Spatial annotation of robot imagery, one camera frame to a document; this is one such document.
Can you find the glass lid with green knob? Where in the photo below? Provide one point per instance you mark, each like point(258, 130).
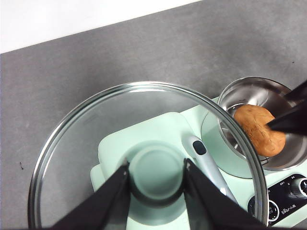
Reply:
point(156, 167)

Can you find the mint green steamer pot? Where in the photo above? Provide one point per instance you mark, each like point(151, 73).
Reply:
point(251, 95)

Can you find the mint green breakfast machine base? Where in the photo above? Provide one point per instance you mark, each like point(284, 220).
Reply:
point(275, 178)

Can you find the brown potato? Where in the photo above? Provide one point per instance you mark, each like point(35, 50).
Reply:
point(259, 129)

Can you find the silver control knob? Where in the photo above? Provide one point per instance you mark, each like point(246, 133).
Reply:
point(299, 189)
point(272, 212)

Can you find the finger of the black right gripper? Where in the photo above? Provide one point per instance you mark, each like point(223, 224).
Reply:
point(298, 93)
point(292, 122)

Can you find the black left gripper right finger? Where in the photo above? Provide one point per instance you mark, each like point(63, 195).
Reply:
point(211, 208)

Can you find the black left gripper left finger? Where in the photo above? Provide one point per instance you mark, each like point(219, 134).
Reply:
point(105, 206)

